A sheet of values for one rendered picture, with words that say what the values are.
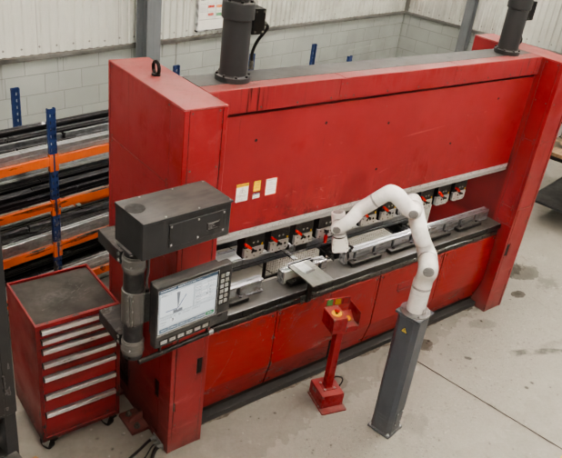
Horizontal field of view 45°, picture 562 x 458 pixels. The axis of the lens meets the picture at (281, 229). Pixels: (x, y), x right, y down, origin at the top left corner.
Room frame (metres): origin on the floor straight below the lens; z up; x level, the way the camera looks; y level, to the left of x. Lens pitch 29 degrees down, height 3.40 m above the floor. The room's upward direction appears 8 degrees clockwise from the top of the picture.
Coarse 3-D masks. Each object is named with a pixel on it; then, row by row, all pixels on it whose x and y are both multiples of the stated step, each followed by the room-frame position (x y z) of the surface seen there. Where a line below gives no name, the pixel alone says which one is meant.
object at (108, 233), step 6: (102, 228) 2.85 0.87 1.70; (108, 228) 2.86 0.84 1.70; (114, 228) 2.87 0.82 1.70; (102, 234) 2.81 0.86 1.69; (108, 234) 2.80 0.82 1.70; (114, 234) 2.81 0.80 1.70; (102, 240) 2.81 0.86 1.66; (108, 240) 2.75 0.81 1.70; (114, 240) 2.76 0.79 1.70; (108, 246) 2.75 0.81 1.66; (114, 246) 2.70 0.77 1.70; (108, 252) 2.75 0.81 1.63; (114, 252) 2.70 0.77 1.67; (120, 252) 2.66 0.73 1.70; (120, 258) 2.66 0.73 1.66
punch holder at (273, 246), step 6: (282, 228) 3.77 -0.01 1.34; (288, 228) 3.80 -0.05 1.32; (270, 234) 3.72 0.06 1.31; (276, 234) 3.74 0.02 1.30; (282, 234) 3.77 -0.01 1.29; (288, 234) 3.81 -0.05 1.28; (270, 240) 3.71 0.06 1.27; (282, 240) 3.77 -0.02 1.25; (264, 246) 3.76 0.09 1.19; (270, 246) 3.71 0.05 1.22; (276, 246) 3.75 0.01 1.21; (282, 246) 3.78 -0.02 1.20; (270, 252) 3.72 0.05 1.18
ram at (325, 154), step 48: (384, 96) 4.23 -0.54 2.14; (432, 96) 4.54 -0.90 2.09; (480, 96) 4.90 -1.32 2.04; (240, 144) 3.51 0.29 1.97; (288, 144) 3.74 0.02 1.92; (336, 144) 4.00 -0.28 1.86; (384, 144) 4.29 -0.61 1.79; (432, 144) 4.62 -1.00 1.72; (480, 144) 5.01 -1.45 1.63; (288, 192) 3.78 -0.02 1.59; (336, 192) 4.05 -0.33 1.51
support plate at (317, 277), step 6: (306, 264) 3.92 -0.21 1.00; (312, 264) 3.93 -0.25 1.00; (294, 270) 3.83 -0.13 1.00; (318, 270) 3.87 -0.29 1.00; (300, 276) 3.77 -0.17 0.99; (306, 276) 3.77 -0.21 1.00; (312, 276) 3.78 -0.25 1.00; (318, 276) 3.79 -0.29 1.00; (324, 276) 3.80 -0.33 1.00; (330, 276) 3.81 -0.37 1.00; (306, 282) 3.72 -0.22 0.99; (312, 282) 3.71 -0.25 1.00; (318, 282) 3.72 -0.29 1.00; (324, 282) 3.73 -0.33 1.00
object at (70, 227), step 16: (64, 208) 4.70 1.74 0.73; (80, 208) 4.73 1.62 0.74; (96, 208) 4.79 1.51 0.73; (16, 224) 4.34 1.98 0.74; (32, 224) 4.37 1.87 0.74; (48, 224) 4.45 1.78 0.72; (64, 224) 4.42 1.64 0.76; (80, 224) 4.41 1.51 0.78; (96, 224) 4.52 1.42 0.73; (16, 240) 4.11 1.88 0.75; (32, 240) 4.10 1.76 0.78; (48, 240) 4.20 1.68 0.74
